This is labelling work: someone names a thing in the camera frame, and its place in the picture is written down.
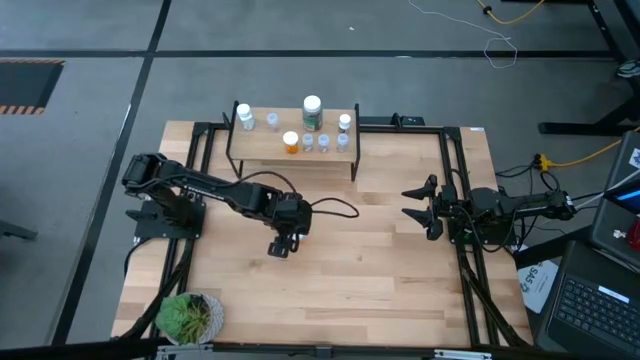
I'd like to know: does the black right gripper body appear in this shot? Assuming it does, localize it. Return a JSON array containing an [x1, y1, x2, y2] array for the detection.
[[435, 183, 474, 231]]

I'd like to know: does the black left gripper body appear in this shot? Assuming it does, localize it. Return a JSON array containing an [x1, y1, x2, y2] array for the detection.
[[269, 193, 314, 239]]

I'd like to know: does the large green-labelled bottle white cap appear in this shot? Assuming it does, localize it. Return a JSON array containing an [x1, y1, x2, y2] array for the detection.
[[301, 94, 324, 133]]

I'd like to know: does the wooden shelf with black legs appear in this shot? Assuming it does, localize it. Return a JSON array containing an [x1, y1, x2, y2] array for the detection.
[[222, 100, 362, 182]]

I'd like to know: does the black stand foot bar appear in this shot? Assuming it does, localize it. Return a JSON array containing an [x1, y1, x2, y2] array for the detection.
[[512, 227, 592, 270]]

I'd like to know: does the green potted plant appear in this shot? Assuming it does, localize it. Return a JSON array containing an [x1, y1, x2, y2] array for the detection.
[[155, 292, 225, 347]]

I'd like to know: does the white printed paper sheet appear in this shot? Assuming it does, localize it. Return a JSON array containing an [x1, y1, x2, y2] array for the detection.
[[517, 242, 560, 315]]

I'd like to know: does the dark grey laptop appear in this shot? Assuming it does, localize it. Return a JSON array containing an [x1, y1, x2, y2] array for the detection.
[[587, 130, 640, 274]]

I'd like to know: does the black laptop with keyboard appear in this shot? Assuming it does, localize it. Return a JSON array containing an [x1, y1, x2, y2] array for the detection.
[[534, 239, 640, 359]]

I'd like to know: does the red object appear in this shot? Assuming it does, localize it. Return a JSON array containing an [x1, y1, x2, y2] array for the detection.
[[624, 219, 640, 251]]

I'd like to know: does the black bar with silver brackets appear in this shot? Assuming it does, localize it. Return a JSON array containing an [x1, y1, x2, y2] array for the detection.
[[0, 338, 640, 360]]

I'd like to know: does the grey shoe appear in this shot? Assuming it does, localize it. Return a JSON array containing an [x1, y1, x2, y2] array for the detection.
[[615, 58, 640, 80]]

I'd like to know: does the black floor stand foot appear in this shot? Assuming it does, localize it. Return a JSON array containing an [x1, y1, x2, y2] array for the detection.
[[0, 219, 39, 242]]

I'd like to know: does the black mat with hazard stripes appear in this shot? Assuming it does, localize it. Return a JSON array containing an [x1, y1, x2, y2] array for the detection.
[[0, 58, 66, 117]]

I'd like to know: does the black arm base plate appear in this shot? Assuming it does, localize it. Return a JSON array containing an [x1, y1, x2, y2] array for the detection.
[[446, 205, 517, 246], [133, 197, 207, 240]]

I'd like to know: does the black metal table frame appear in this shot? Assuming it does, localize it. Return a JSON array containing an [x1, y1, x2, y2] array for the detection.
[[119, 119, 532, 350]]

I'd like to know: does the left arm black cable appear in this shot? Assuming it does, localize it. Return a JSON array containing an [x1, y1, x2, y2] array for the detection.
[[234, 169, 361, 220]]

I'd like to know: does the black power cable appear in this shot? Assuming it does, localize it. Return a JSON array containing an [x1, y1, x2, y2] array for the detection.
[[494, 162, 539, 211]]

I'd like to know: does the yellow extension cable with plug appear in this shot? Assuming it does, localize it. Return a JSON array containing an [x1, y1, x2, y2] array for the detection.
[[532, 127, 640, 171]]

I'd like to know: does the black desk frame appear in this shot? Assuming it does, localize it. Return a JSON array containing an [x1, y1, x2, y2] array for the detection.
[[537, 0, 640, 136]]

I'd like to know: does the light grey cable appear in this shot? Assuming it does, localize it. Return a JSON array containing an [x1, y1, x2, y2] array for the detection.
[[569, 169, 640, 211]]

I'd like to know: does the thin white floor cable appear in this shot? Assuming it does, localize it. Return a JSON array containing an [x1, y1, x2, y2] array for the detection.
[[407, 0, 519, 70]]

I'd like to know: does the yellow floor cable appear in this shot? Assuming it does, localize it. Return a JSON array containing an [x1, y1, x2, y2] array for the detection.
[[474, 0, 547, 26]]

